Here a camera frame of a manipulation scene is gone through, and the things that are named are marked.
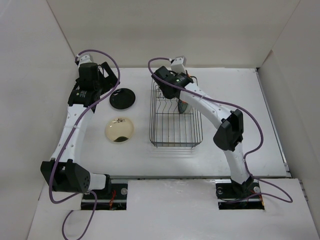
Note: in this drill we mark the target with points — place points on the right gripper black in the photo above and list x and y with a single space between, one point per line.
174 74

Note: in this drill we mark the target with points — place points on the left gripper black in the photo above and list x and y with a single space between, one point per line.
110 81

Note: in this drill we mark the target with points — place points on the blue patterned ceramic plate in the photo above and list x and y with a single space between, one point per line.
182 107

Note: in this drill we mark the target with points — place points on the clear glass plate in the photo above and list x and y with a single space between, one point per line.
189 109

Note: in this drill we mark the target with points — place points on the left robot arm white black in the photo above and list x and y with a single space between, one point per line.
63 171

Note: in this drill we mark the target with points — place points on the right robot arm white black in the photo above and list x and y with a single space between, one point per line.
229 124

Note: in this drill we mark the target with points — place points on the black round plate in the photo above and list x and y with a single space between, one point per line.
122 98

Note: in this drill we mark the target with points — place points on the cream plate with flower pattern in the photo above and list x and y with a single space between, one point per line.
119 130

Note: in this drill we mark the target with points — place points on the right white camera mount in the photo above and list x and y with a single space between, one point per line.
178 64

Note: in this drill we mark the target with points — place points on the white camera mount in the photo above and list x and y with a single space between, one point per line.
178 64
79 60

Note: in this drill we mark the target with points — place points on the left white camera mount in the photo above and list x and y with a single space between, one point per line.
79 60

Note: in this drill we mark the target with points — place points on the grey wire dish rack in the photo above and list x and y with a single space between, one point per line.
168 128

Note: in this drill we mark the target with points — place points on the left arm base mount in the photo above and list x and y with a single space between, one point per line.
115 200

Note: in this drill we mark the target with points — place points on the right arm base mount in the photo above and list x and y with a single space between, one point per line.
228 199

